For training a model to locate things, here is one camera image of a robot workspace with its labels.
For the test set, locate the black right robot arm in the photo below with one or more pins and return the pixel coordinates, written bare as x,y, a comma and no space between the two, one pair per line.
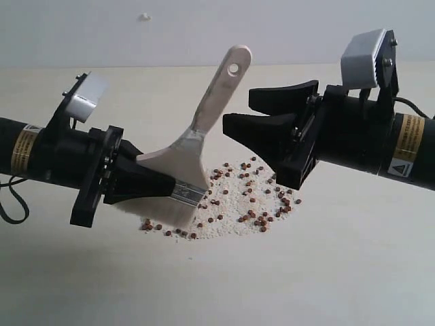
411,146

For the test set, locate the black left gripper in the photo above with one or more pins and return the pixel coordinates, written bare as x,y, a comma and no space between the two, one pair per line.
88,161

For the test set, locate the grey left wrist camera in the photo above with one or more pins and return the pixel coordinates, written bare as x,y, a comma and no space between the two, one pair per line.
87,96

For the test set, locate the wide white bristle paintbrush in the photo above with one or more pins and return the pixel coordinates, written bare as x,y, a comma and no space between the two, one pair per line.
182,159

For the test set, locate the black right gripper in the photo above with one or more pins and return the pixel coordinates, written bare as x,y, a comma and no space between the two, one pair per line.
344,130

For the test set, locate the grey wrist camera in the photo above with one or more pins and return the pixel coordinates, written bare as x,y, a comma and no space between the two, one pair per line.
87,96
369,61

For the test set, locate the small white wall lump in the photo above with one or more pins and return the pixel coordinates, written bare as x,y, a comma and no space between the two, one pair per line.
144,17

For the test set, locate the brown and white granule pile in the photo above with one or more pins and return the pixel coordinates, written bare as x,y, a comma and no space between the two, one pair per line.
243,198

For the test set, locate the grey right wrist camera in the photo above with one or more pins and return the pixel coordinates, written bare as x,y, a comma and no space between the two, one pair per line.
369,61

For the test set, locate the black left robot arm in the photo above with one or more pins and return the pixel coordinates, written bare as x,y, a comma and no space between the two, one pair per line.
17,141

